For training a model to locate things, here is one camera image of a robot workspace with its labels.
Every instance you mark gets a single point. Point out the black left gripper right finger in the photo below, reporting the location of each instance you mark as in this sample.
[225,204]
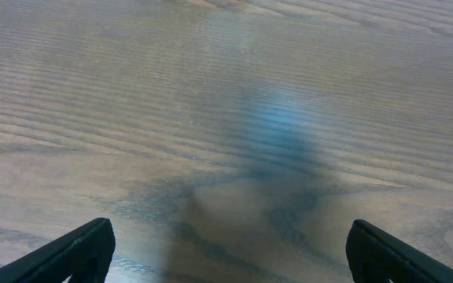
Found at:
[375,256]

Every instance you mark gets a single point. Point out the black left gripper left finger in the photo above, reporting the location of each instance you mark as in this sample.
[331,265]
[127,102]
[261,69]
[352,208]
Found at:
[80,256]

